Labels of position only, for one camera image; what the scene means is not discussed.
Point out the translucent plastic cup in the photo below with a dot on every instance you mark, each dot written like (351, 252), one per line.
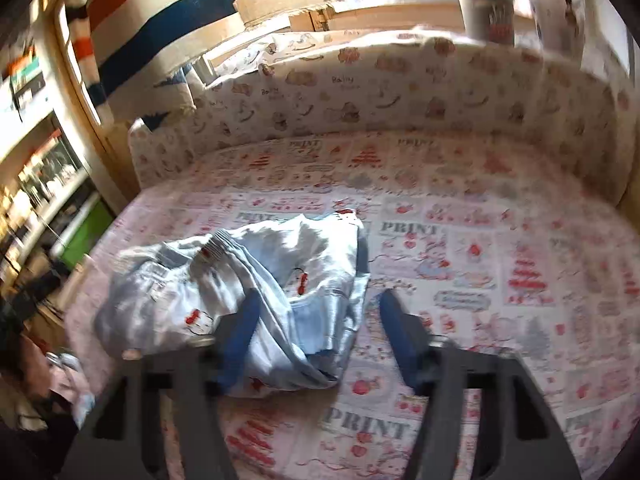
(561, 26)

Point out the teddy bear print headboard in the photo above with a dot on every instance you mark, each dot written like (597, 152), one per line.
(297, 84)

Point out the white shelf unit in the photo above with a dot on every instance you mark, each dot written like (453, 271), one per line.
(46, 191)

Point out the striped hanging towel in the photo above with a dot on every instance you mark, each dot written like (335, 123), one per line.
(133, 55)

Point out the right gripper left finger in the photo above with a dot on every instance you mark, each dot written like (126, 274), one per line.
(122, 436)

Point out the light blue Hello Kitty pants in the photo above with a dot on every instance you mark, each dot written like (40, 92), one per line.
(311, 274)

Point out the white bucket on sill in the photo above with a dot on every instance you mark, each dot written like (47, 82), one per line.
(489, 20)

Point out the printed pink bed sheet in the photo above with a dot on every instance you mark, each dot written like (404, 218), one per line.
(489, 242)

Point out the green storage box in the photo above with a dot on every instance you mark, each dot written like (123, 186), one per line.
(83, 232)

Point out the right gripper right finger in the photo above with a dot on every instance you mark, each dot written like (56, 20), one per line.
(518, 435)

